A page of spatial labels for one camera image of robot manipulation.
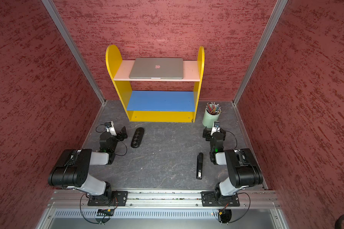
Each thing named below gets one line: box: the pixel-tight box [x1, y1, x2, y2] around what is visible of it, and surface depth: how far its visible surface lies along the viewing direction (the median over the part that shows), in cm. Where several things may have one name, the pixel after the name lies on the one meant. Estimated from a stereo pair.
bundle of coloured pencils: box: [205, 102, 222, 115], surface depth 99 cm
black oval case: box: [130, 127, 145, 149], surface depth 96 cm
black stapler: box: [196, 152, 204, 180], surface depth 85 cm
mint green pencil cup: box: [202, 107, 221, 129], surface depth 101 cm
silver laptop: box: [129, 57, 184, 80], surface depth 83 cm
